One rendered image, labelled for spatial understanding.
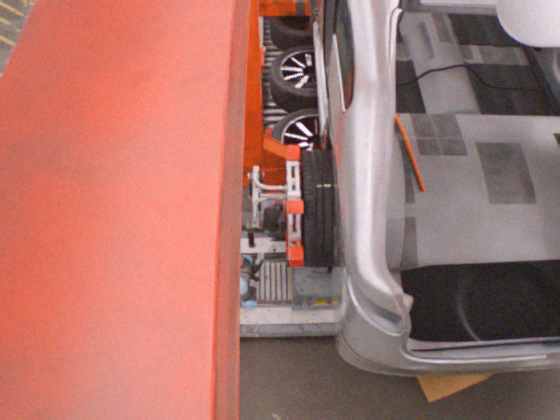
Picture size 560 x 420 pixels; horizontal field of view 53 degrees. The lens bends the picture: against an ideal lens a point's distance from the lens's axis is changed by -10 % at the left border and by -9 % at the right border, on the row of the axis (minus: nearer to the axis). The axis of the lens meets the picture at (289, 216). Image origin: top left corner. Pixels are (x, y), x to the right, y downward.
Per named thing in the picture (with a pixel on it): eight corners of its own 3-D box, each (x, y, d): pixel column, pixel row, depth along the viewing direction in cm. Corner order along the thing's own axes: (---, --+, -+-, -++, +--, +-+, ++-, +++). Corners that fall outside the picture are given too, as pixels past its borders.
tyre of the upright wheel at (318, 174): (351, 278, 318) (350, 151, 309) (305, 280, 317) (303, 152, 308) (339, 253, 383) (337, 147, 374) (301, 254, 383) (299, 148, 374)
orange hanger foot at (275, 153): (345, 185, 398) (349, 150, 370) (264, 187, 397) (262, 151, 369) (343, 166, 408) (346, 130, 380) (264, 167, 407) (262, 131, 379)
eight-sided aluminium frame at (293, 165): (300, 275, 351) (301, 219, 308) (288, 275, 351) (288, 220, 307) (297, 200, 383) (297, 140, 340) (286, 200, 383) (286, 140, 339)
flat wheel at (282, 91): (257, 78, 498) (256, 56, 479) (328, 58, 514) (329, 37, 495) (290, 128, 463) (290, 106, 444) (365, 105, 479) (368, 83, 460)
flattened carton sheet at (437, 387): (501, 372, 372) (502, 370, 370) (428, 403, 361) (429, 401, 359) (480, 334, 389) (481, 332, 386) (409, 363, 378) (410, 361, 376)
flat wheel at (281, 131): (375, 184, 431) (379, 162, 412) (286, 207, 419) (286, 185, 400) (341, 121, 468) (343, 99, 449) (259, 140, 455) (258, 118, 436)
